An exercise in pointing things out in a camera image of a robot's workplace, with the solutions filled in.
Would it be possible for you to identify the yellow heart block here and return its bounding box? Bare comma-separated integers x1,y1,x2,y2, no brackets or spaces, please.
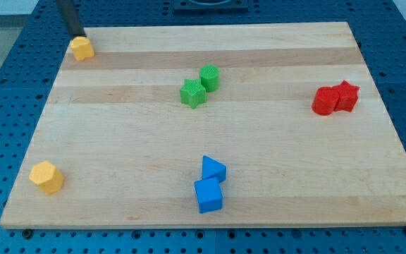
70,36,94,61

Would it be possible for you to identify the green star block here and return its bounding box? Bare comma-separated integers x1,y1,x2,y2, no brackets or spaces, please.
180,78,207,109

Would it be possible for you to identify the blue triangle block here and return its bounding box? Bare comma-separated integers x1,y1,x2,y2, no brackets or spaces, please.
202,155,227,183

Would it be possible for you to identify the green cylinder block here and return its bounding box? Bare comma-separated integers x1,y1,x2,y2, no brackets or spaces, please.
199,65,220,92

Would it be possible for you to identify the wooden board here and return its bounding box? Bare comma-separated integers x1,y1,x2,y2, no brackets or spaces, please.
0,22,406,229

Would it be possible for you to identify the blue cube block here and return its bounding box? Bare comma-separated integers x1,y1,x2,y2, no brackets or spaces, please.
194,177,223,213

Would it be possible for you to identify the red cylinder block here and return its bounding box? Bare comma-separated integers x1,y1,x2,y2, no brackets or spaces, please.
312,87,340,116

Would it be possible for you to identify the red star block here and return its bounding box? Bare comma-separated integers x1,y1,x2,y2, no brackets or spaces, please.
333,80,359,112

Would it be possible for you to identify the yellow hexagon block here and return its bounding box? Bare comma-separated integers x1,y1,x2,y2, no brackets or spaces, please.
29,161,65,195

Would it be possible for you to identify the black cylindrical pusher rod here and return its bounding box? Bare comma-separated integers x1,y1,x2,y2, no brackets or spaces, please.
55,0,86,38

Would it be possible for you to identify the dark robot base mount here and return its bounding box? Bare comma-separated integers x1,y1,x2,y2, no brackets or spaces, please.
172,0,250,13

